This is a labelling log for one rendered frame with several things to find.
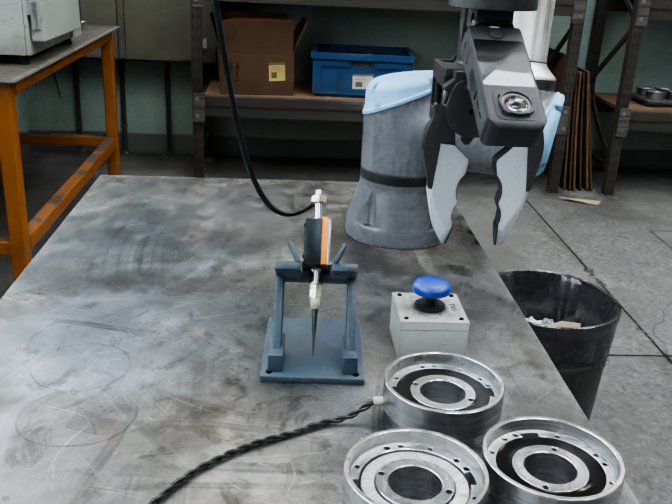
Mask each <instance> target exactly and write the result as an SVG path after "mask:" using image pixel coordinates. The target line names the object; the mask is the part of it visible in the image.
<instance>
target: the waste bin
mask: <svg viewBox="0 0 672 504"><path fill-rule="evenodd" d="M497 273H498V274H499V276H500V277H501V279H502V281H503V282H504V284H505V285H506V287H507V289H508V290H509V292H510V294H511V295H512V297H513V299H514V300H515V302H516V303H517V305H518V307H519V308H520V310H521V312H522V313H523V315H524V316H525V318H530V317H531V316H532V317H533V318H534V319H535V320H537V321H539V320H541V321H542V320H543V319H544V318H547V319H553V322H554V323H556V322H560V321H566V322H573V323H581V325H580V327H556V326H548V325H542V324H537V323H533V322H529V321H528V323H529V325H530V326H531V328H532V330H533V331H534V333H535V335H536V336H537V338H538V339H539V341H540V343H541V344H542V346H543V347H544V349H545V351H546V352H547V354H548V356H549V357H550V359H551V361H552V362H553V364H554V365H555V367H556V369H557V370H558V372H559V374H560V375H561V377H562V378H563V380H564V382H565V383H566V385H567V387H568V388H569V390H570V391H571V393H572V395H573V396H574V398H575V399H576V401H577V403H578V404H579V406H580V408H581V409H582V411H583V413H584V414H585V416H586V417H587V419H588V421H589V420H590V417H591V413H592V409H593V406H594V402H595V398H596V395H597V391H598V388H599V384H600V380H601V377H602V373H603V370H604V367H605V366H606V363H607V360H608V358H609V355H610V350H611V347H612V343H613V339H614V336H615V332H616V328H617V325H618V323H619V321H620V318H621V314H622V311H621V306H620V304H619V302H618V301H617V300H616V298H614V297H613V296H612V295H611V294H609V293H608V292H606V291H605V290H603V289H602V288H600V287H598V286H597V285H595V284H593V283H591V282H589V281H586V280H584V279H581V278H578V277H575V276H571V275H568V274H563V273H559V272H553V271H546V270H536V269H513V270H506V271H501V272H497Z"/></svg>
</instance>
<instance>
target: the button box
mask: <svg viewBox="0 0 672 504"><path fill-rule="evenodd" d="M424 299H425V298H424V297H421V296H418V295H417V294H415V293H392V303H391V316H390V328H389V329H390V333H391V337H392V341H393V345H394V350H395V354H396V358H397V359H398V358H400V357H402V356H405V355H408V354H411V353H417V352H425V351H440V352H449V353H455V354H460V355H464V356H466V349H467V340H468V332H469V324H470V323H469V320H468V318H467V316H466V314H465V312H464V310H463V307H462V305H461V303H460V301H459V299H458V297H457V295H456V294H450V295H448V296H447V297H445V298H440V299H436V305H434V306H428V305H425V304H424Z"/></svg>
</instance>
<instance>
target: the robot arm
mask: <svg viewBox="0 0 672 504"><path fill-rule="evenodd" d="M449 5H450V6H454V7H461V17H460V27H459V37H458V47H457V55H453V58H452V59H450V60H449V59H434V66H433V70H424V71H407V72H398V73H391V74H386V75H382V76H378V77H376V78H374V79H373V80H371V81H370V82H369V84H368V86H367V88H366V96H365V105H364V109H363V111H362V114H364V118H363V135H362V152H361V169H360V180H359V183H358V185H357V188H356V190H355V193H354V196H353V198H352V201H351V203H350V206H349V208H348V211H347V213H346V222H345V231H346V233H347V234H348V235H349V236H350V237H351V238H353V239H355V240H357V241H359V242H361V243H364V244H367V245H371V246H375V247H380V248H386V249H396V250H416V249H425V248H430V247H434V246H437V245H440V244H441V243H442V244H446V242H447V239H448V237H449V235H450V233H451V231H452V228H453V225H452V211H453V210H454V208H455V206H456V204H457V195H456V189H457V185H458V183H459V181H460V180H461V179H462V178H463V177H464V175H465V174H466V171H467V172H476V173H485V174H493V175H495V176H496V177H497V180H498V189H497V191H496V194H495V197H494V200H495V204H496V207H497V210H496V214H495V218H494V221H493V244H494V245H499V244H501V243H502V241H503V240H504V239H505V237H506V236H507V234H508V233H509V232H510V230H511V228H512V227H513V225H514V223H515V222H516V220H517V218H518V216H519V214H520V211H521V209H522V207H523V205H524V202H525V200H526V197H527V194H528V192H529V191H530V190H531V187H532V184H533V181H534V179H535V177H536V176H538V175H540V174H541V173H542V172H543V171H544V169H545V166H546V164H547V161H548V158H549V154H550V151H551V148H552V144H553V141H554V137H555V134H556V130H557V127H558V123H559V119H560V116H561V111H562V108H563V104H564V100H565V96H564V95H563V94H560V92H556V93H555V85H556V78H555V77H554V75H553V74H552V73H551V71H550V70H549V69H548V67H547V57H548V50H549V43H550V36H551V29H552V22H553V14H554V8H555V0H449Z"/></svg>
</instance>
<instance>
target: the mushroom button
mask: <svg viewBox="0 0 672 504"><path fill-rule="evenodd" d="M412 291H413V292H414V293H415V294H417V295H418V296H421V297H424V298H425V299H424V304H425V305H428V306H434V305H436V299H440V298H445V297H447V296H448V295H450V293H451V286H450V284H449V282H448V281H446V280H444V279H442V278H439V277H435V276H424V277H419V278H417V279H415V280H414V282H413V283H412Z"/></svg>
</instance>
